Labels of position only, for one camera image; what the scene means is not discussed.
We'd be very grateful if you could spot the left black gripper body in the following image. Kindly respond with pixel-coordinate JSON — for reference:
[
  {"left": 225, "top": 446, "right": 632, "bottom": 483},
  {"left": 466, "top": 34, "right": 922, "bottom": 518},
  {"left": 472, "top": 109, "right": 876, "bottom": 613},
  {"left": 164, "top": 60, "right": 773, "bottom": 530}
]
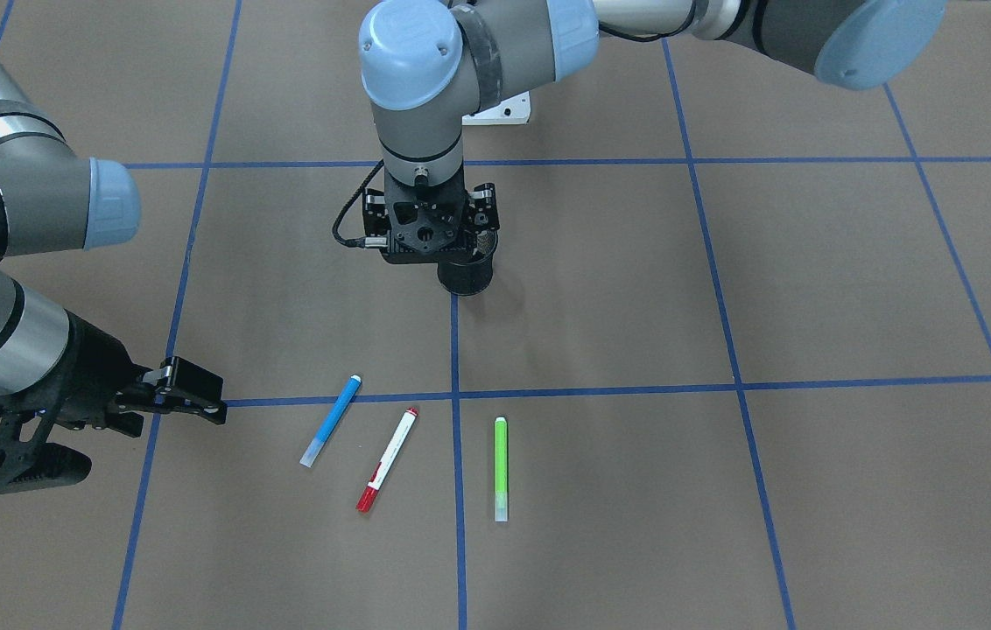
[{"left": 362, "top": 169, "right": 479, "bottom": 264}]

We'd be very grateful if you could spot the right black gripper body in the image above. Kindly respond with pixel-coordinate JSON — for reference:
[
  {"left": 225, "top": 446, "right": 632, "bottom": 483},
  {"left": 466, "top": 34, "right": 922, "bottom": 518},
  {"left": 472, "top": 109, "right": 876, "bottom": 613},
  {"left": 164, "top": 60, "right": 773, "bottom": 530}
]
[{"left": 0, "top": 315, "right": 147, "bottom": 438}]

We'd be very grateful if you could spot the blue highlighter pen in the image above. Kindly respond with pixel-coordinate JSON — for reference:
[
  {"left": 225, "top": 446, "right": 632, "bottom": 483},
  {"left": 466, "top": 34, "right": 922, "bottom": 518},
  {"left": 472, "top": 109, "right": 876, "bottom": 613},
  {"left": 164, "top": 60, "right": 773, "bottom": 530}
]
[{"left": 299, "top": 374, "right": 362, "bottom": 469}]

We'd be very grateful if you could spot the green highlighter pen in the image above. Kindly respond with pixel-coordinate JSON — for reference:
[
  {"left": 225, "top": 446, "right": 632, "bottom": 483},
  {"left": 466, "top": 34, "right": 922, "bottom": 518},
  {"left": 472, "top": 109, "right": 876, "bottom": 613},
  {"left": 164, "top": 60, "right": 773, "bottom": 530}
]
[{"left": 493, "top": 417, "right": 510, "bottom": 522}]

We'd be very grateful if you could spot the red capped white marker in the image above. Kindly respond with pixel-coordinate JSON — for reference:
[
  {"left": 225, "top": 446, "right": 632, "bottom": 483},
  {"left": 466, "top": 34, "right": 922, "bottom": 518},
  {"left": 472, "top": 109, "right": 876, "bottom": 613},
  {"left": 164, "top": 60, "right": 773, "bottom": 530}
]
[{"left": 356, "top": 407, "right": 419, "bottom": 514}]

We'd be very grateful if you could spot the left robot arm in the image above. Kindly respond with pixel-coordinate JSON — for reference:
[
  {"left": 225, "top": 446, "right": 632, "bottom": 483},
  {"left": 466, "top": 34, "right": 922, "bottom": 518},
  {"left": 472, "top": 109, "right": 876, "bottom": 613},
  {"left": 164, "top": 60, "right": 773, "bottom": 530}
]
[{"left": 342, "top": 1, "right": 946, "bottom": 264}]

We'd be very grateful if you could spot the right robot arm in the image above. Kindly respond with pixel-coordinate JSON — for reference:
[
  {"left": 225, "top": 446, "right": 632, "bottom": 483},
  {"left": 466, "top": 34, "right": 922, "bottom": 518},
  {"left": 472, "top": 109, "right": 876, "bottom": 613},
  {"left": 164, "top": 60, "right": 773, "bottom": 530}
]
[{"left": 0, "top": 63, "right": 227, "bottom": 436}]

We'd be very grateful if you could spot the black mesh pen cup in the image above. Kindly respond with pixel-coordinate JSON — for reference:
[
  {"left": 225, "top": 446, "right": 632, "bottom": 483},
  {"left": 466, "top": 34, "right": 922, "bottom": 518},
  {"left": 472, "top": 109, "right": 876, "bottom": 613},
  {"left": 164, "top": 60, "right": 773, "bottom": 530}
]
[{"left": 437, "top": 230, "right": 499, "bottom": 298}]

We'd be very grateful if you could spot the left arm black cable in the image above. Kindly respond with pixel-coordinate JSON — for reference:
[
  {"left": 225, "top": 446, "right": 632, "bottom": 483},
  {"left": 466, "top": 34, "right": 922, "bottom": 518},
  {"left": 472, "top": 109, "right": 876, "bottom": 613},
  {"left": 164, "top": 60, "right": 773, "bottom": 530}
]
[{"left": 332, "top": 159, "right": 387, "bottom": 250}]

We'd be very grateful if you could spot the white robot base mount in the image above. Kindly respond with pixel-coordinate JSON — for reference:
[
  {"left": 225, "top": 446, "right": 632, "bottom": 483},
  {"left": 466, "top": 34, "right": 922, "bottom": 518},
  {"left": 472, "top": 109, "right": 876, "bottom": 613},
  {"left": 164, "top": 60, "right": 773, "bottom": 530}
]
[{"left": 462, "top": 92, "right": 532, "bottom": 127}]

